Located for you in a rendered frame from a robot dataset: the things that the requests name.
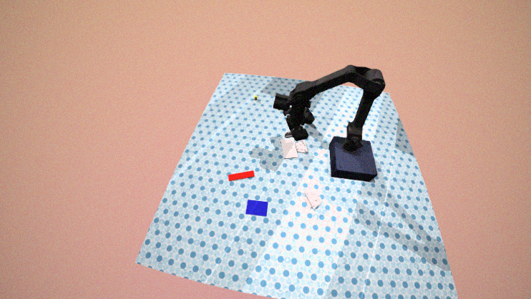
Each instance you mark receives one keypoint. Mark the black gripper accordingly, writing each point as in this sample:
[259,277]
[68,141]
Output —
[294,124]

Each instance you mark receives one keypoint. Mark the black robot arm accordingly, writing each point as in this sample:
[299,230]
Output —
[370,80]

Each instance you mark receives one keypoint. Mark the red flat bar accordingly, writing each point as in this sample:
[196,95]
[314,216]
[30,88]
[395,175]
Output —
[241,175]

